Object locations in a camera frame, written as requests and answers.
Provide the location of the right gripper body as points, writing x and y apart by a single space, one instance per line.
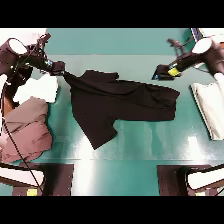
165 72

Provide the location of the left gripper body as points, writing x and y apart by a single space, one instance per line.
57 67

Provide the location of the black T-shirt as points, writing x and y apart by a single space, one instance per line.
113 100

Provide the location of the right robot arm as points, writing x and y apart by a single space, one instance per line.
208 55

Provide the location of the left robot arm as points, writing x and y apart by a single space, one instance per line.
9 55

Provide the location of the white garment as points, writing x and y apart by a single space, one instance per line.
210 110
36 89

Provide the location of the brown garment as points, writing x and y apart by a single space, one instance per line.
28 131

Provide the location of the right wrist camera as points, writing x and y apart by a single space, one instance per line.
174 44

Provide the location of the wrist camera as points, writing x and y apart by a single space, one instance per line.
43 39
174 44

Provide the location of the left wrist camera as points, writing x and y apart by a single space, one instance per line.
43 39

